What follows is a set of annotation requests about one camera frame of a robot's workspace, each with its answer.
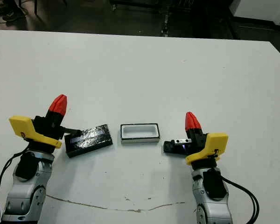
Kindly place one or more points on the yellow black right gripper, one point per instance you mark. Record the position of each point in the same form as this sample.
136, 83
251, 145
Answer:
214, 144

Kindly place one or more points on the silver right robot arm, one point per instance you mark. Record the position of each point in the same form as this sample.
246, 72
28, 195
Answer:
214, 210

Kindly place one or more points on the black metal rack frame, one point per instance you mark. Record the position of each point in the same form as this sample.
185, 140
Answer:
232, 26

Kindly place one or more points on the thin black furniture leg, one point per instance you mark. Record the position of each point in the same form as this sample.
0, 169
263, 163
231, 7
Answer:
35, 8

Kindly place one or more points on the dark shoe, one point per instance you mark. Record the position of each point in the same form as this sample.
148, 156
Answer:
11, 17

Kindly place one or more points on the white cabinet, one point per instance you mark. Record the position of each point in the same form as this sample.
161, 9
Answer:
259, 8

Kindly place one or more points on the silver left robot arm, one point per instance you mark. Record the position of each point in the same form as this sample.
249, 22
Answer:
25, 193

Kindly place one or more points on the glossy black box lid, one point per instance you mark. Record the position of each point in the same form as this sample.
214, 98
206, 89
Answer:
88, 140

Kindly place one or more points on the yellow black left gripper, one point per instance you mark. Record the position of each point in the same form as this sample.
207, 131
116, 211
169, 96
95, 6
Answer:
25, 126

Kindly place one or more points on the camera box with white lining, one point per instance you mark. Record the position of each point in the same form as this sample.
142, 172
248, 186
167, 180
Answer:
140, 131

